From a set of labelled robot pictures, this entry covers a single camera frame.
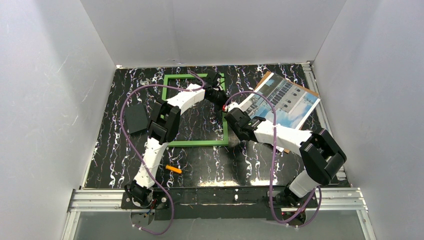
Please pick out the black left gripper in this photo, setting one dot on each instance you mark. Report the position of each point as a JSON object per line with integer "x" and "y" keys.
{"x": 214, "y": 79}

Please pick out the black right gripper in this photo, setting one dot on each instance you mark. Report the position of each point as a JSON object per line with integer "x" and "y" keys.
{"x": 230, "y": 117}

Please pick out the building and sky photo print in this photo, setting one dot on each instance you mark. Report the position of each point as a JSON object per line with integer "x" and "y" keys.
{"x": 274, "y": 113}

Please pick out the green wooden photo frame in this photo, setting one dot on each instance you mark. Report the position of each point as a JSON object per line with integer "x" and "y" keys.
{"x": 197, "y": 143}

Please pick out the orange handled screwdriver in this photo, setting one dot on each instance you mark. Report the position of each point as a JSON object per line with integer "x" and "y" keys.
{"x": 174, "y": 169}

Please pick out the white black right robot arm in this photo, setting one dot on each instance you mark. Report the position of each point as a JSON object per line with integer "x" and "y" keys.
{"x": 321, "y": 155}

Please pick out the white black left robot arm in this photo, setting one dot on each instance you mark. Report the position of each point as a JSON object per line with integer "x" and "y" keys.
{"x": 163, "y": 127}

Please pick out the black small tool on table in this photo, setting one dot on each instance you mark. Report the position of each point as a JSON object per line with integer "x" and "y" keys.
{"x": 152, "y": 90}

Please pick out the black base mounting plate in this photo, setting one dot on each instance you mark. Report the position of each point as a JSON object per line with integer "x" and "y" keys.
{"x": 225, "y": 202}

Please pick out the black square pad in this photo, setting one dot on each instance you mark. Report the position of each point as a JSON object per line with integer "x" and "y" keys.
{"x": 136, "y": 118}

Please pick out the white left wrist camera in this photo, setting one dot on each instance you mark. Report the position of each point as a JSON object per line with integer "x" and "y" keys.
{"x": 217, "y": 86}

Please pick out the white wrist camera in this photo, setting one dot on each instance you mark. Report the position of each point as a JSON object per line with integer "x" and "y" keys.
{"x": 230, "y": 106}
{"x": 217, "y": 86}

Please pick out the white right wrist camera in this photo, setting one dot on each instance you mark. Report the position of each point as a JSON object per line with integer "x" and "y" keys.
{"x": 230, "y": 106}

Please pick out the aluminium rail right side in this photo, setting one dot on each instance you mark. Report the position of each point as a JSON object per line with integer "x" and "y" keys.
{"x": 307, "y": 69}

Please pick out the aluminium rail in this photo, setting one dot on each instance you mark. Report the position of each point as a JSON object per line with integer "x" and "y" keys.
{"x": 307, "y": 69}
{"x": 109, "y": 200}

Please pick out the aluminium rail front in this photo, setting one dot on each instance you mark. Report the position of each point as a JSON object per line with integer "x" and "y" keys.
{"x": 109, "y": 200}

